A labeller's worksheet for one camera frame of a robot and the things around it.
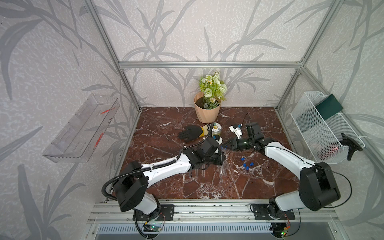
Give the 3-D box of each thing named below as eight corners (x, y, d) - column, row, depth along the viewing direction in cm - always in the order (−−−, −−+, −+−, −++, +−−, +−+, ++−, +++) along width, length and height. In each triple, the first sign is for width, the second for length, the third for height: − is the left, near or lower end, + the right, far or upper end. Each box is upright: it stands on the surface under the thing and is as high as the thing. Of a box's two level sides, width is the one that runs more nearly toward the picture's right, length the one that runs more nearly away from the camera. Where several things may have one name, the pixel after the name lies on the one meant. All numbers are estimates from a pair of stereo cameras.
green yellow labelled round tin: (212, 138, 105) (213, 130, 98) (211, 130, 109) (212, 122, 102) (220, 138, 105) (221, 130, 98) (219, 130, 109) (220, 122, 102)
